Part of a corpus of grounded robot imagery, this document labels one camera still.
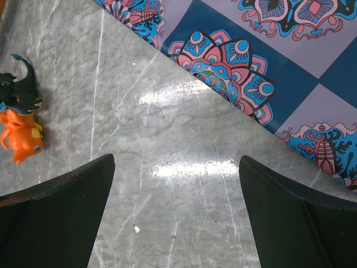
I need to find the orange dragon toy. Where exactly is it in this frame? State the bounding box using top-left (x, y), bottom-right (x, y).
top-left (1, 109), bottom-right (44, 165)

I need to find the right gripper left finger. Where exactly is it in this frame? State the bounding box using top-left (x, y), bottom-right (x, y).
top-left (1, 154), bottom-right (115, 267)

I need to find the patterned blue placemat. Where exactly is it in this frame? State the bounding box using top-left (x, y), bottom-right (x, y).
top-left (97, 0), bottom-right (356, 192)

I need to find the black dragon toy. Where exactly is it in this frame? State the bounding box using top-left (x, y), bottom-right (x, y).
top-left (1, 54), bottom-right (43, 114)

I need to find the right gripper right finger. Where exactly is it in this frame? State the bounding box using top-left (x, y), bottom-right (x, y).
top-left (239, 156), bottom-right (356, 267)

